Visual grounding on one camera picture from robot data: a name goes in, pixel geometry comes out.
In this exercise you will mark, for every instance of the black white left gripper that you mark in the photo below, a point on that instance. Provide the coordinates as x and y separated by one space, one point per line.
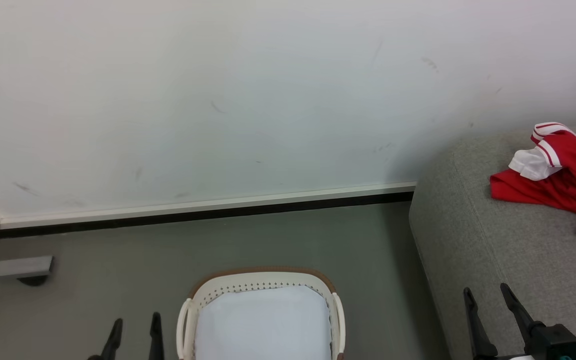
94 358

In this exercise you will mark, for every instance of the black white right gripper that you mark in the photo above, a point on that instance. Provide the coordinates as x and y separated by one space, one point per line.
553 342

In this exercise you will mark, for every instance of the red and white jersey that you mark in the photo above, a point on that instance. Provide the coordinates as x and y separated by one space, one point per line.
568 180

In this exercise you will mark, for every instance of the grey fabric sofa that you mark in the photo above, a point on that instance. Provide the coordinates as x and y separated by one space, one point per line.
508 250

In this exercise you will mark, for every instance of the black round foot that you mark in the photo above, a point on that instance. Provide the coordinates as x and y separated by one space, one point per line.
32 281

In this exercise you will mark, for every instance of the white cloth basket liner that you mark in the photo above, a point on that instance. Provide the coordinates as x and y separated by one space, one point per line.
263 325

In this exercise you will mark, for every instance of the grey metal base bar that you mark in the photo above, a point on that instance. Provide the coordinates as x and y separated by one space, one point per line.
15 267

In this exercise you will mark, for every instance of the cream plastic laundry basket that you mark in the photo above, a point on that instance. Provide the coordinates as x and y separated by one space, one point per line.
268 277

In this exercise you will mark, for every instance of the white baseboard trim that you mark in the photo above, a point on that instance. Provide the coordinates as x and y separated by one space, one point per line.
208 205

